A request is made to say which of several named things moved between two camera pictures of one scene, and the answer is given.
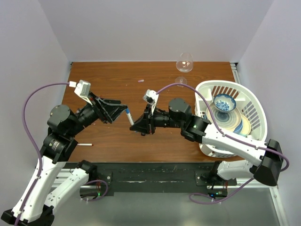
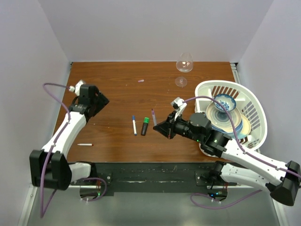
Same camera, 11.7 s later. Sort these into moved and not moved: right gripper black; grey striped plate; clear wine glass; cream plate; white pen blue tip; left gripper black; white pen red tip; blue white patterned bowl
Moved: left gripper black; right gripper black; white pen blue tip
Not moved: cream plate; white pen red tip; blue white patterned bowl; clear wine glass; grey striped plate
